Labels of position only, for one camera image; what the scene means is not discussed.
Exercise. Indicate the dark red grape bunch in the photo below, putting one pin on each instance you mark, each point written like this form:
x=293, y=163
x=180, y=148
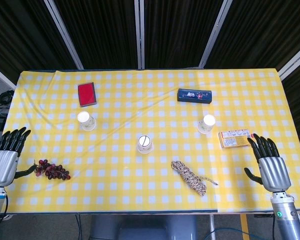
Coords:
x=52, y=170

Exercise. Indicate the middle floral paper cup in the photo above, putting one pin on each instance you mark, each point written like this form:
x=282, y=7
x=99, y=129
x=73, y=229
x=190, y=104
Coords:
x=145, y=145

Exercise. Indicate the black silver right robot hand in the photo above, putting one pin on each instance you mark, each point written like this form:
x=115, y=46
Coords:
x=273, y=172

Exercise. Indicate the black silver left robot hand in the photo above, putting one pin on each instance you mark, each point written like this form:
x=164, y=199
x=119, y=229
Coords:
x=3, y=165

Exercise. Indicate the dark blue long box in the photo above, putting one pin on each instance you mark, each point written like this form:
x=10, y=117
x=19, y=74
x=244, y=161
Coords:
x=195, y=95

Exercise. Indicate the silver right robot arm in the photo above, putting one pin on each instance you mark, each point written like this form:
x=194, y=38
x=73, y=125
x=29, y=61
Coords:
x=286, y=217

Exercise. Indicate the yellow printed carton box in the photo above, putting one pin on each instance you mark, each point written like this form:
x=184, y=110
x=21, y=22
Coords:
x=233, y=140

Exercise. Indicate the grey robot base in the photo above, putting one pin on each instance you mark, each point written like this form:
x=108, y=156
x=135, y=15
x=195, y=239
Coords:
x=142, y=227

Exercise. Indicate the yellow white checkered tablecloth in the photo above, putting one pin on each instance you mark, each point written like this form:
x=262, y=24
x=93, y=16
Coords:
x=150, y=180

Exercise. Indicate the red flat case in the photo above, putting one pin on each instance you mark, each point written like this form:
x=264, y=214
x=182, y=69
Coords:
x=87, y=93

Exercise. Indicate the white floral paper cup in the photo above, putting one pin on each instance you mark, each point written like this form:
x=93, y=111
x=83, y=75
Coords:
x=206, y=123
x=86, y=122

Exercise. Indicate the white partition frame post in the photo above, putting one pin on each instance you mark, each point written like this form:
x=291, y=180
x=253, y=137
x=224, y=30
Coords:
x=1, y=76
x=63, y=35
x=215, y=32
x=139, y=32
x=293, y=60

